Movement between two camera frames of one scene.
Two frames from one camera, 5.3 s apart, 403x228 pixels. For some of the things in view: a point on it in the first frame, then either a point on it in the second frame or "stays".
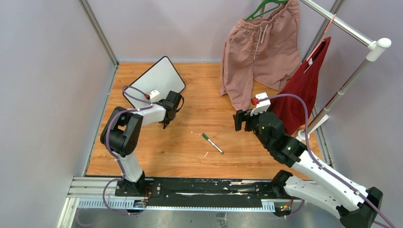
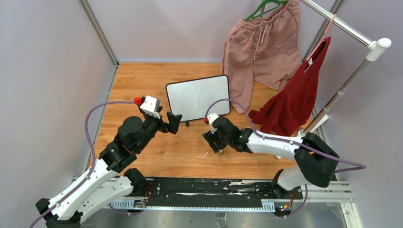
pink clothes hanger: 323,40 stays
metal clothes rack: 374,52 stays
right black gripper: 242,116 to 211,137
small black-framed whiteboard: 163,77 to 191,98
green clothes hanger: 279,2 stays
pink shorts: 265,50 stays
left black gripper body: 160,101 to 152,124
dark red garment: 303,82 stays
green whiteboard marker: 212,143 stays
